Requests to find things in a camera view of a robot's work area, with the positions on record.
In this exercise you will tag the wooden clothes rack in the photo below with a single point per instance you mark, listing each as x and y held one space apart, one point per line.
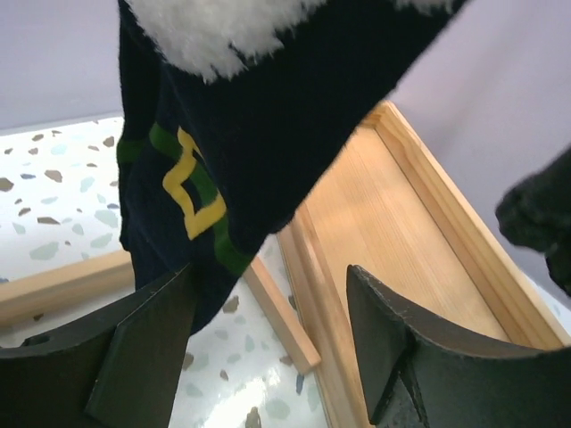
388 206

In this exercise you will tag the black garment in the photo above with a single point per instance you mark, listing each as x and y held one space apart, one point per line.
535 214

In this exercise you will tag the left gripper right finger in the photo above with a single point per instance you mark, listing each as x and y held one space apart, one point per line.
414 362

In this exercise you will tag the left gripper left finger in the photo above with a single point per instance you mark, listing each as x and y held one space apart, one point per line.
115 367

